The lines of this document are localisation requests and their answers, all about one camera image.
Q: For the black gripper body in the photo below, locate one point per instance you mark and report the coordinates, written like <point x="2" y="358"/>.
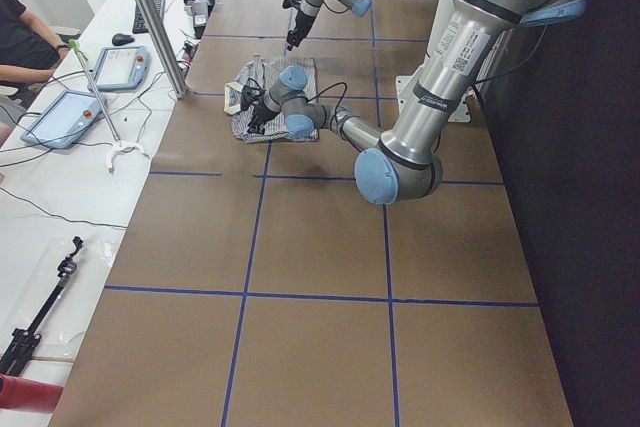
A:
<point x="299" y="21"/>
<point x="259" y="114"/>

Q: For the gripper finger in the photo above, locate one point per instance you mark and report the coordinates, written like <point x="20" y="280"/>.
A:
<point x="292" y="39"/>

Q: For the blue white striped polo shirt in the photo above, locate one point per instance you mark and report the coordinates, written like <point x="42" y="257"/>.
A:
<point x="287" y="82"/>

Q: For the metal rod with hook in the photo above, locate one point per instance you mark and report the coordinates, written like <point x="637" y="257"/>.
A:
<point x="119" y="145"/>

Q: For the upper blue teach pendant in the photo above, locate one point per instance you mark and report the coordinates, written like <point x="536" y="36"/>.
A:
<point x="121" y="68"/>

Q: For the blue teach pendant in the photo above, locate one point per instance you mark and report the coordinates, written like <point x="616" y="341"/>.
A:
<point x="66" y="119"/>
<point x="121" y="68"/>

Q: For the black computer mouse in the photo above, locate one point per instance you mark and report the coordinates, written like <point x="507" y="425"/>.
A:
<point x="121" y="39"/>

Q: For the lower blue teach pendant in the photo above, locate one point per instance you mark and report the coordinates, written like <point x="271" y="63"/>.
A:
<point x="66" y="119"/>

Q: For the seated person in black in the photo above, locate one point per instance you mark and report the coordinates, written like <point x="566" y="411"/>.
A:
<point x="30" y="50"/>

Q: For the red cylinder object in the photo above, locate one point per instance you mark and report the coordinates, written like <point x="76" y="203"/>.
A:
<point x="27" y="395"/>

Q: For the wrist black camera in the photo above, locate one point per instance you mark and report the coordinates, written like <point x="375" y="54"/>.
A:
<point x="291" y="4"/>
<point x="249" y="96"/>

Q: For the aluminium frame post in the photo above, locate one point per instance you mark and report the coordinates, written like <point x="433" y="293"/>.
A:
<point x="163" y="47"/>

